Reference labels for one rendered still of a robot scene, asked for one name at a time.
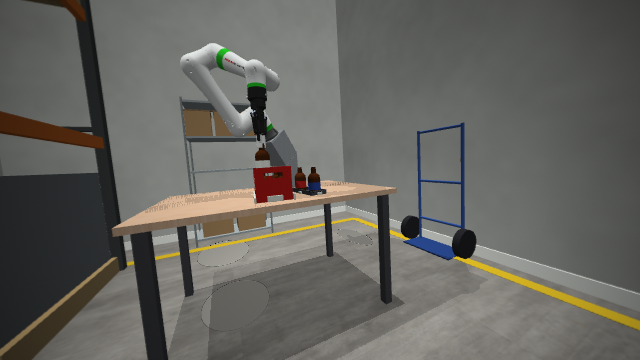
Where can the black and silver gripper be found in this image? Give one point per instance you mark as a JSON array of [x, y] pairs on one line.
[[259, 121]]

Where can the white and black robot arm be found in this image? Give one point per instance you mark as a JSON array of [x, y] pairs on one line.
[[259, 78]]

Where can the red plastic crate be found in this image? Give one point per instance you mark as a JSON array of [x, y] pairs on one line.
[[272, 186]]

